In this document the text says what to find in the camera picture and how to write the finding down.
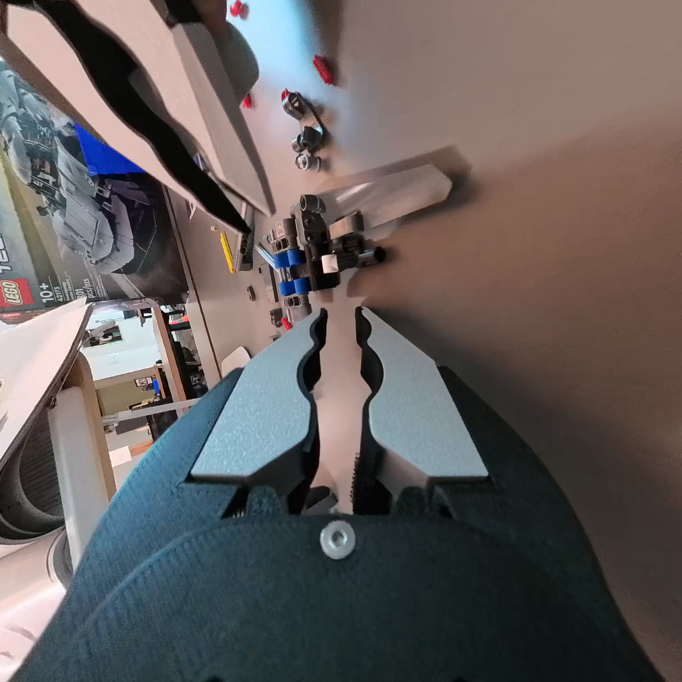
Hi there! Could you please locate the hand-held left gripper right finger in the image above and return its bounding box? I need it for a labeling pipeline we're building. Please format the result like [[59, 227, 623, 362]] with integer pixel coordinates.
[[353, 306, 489, 516]]

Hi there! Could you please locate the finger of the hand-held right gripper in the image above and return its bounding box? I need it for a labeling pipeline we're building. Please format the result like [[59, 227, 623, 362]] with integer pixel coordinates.
[[0, 0, 252, 233], [75, 0, 276, 217]]

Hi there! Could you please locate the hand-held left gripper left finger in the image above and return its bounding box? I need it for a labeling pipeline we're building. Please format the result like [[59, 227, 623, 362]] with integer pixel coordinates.
[[191, 307, 328, 516]]

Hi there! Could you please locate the dark grey lego lever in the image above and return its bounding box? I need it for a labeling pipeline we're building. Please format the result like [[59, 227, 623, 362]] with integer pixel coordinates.
[[281, 90, 328, 152]]

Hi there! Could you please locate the blue grey lego assembly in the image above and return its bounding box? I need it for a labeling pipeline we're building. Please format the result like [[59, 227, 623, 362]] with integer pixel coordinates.
[[269, 164, 455, 315]]

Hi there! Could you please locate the lego set box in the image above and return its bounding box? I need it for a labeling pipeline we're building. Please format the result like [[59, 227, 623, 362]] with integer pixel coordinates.
[[0, 69, 191, 315]]

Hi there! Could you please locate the person's right hand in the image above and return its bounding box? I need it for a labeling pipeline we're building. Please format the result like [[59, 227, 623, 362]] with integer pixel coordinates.
[[217, 21, 262, 103]]

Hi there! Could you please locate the blue plastic bin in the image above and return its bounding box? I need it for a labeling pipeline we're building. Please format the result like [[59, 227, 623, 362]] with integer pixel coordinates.
[[74, 124, 147, 178]]

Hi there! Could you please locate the black metal shelving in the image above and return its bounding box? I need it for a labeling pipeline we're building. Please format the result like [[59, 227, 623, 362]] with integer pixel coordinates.
[[152, 304, 224, 411]]

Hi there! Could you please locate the white rounded base plate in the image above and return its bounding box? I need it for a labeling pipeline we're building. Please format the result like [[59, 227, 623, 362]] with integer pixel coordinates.
[[220, 346, 252, 376]]

